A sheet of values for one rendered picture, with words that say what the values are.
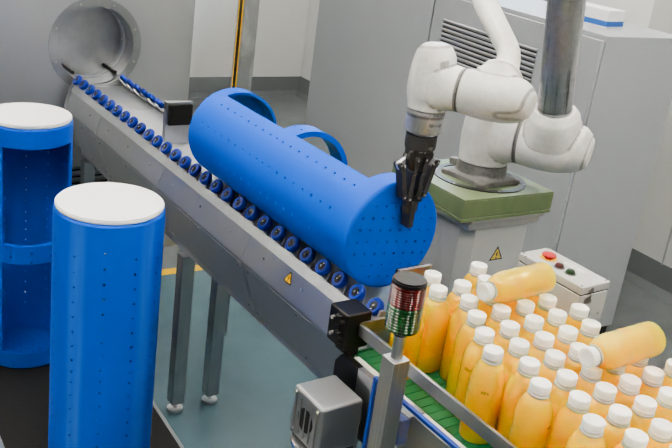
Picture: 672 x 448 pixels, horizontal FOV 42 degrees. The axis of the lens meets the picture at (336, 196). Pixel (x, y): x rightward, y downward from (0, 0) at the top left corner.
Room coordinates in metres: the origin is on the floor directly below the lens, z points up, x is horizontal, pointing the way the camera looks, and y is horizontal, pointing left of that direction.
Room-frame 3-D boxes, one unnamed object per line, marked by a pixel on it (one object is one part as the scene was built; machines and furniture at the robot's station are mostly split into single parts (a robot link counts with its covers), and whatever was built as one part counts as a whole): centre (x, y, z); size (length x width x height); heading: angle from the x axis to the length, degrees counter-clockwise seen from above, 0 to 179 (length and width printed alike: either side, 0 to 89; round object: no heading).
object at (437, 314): (1.73, -0.25, 0.99); 0.07 x 0.07 x 0.18
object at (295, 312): (2.76, 0.42, 0.79); 2.17 x 0.29 x 0.34; 37
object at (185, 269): (2.72, 0.48, 0.31); 0.06 x 0.06 x 0.63; 37
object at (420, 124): (1.99, -0.18, 1.39); 0.09 x 0.09 x 0.06
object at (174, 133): (2.99, 0.59, 1.00); 0.10 x 0.04 x 0.15; 127
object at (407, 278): (1.40, -0.15, 1.18); 0.06 x 0.06 x 0.16
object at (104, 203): (2.11, 0.58, 1.03); 0.28 x 0.28 x 0.01
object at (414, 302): (1.40, -0.15, 1.23); 0.06 x 0.06 x 0.04
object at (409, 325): (1.40, -0.15, 1.18); 0.06 x 0.06 x 0.05
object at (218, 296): (2.80, 0.37, 0.31); 0.06 x 0.06 x 0.63; 37
